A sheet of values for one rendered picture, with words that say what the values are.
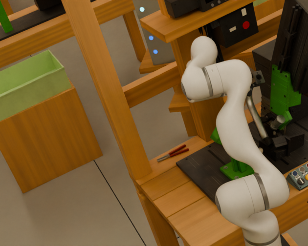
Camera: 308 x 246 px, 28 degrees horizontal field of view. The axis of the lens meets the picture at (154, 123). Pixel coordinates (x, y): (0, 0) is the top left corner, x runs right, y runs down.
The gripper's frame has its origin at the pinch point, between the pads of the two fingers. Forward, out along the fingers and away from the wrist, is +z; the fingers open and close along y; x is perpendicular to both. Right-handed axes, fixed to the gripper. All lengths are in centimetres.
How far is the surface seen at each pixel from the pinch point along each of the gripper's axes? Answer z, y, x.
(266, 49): 17.1, 15.6, 7.9
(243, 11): 1.8, 27.8, -7.4
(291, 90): 9.7, -9.9, -7.0
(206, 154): -13.6, -18.5, 37.9
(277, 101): 7.2, -11.2, 0.8
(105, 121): 22, 72, 254
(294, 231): 55, -62, 98
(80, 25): -66, 36, 1
